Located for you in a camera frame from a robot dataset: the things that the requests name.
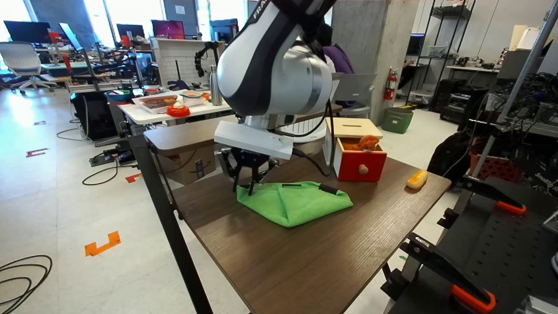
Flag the black metal shelving rack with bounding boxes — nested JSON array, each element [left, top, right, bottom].
[[416, 0, 487, 109]]

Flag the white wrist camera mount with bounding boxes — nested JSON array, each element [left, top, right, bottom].
[[214, 118, 297, 162]]

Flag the black bag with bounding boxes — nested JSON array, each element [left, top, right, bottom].
[[426, 129, 477, 183]]

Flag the purple cloth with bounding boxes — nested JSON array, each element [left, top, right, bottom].
[[323, 43, 357, 76]]

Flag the green cloth towel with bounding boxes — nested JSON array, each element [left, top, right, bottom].
[[236, 179, 357, 230]]

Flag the orange floor tape marker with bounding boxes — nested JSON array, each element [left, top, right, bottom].
[[83, 228, 125, 258]]

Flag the red fire extinguisher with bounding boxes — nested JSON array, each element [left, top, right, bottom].
[[383, 66, 402, 102]]

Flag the yellow toy bread roll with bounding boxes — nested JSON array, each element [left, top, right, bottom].
[[405, 167, 432, 193]]

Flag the orange bowl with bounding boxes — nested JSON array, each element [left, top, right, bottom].
[[166, 94, 194, 120]]

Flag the orange toy pieces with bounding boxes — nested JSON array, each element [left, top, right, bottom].
[[343, 134, 383, 153]]

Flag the grey side table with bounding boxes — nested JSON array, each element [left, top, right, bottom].
[[142, 113, 241, 153]]

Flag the grey metal pole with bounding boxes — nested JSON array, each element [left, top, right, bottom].
[[470, 0, 558, 177]]

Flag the purple screen monitor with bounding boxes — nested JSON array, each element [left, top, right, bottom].
[[151, 17, 189, 40]]

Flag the red wooden drawer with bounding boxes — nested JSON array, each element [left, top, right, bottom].
[[334, 134, 390, 184]]

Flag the black floor cable loops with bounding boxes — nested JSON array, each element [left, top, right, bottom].
[[0, 252, 57, 314]]

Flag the dark computer monitor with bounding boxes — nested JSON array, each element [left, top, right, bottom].
[[116, 22, 149, 41], [3, 19, 55, 45], [210, 17, 241, 43]]

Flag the red plastic crate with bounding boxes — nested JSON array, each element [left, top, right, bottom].
[[470, 151, 527, 184]]

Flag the green plastic basket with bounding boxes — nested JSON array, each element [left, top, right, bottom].
[[379, 104, 418, 136]]

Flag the black orange bar clamp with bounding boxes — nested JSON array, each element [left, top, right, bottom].
[[463, 172, 529, 218], [381, 230, 500, 314]]

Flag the white office chair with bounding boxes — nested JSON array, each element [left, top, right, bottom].
[[0, 41, 58, 94]]

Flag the white table with tray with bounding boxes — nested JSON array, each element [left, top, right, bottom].
[[118, 87, 236, 127]]

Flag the black table leg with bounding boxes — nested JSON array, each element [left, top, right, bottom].
[[126, 130, 215, 314]]

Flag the cream wooden box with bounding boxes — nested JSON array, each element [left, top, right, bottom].
[[330, 116, 386, 141]]

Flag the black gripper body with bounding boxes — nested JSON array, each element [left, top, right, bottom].
[[222, 144, 278, 177]]

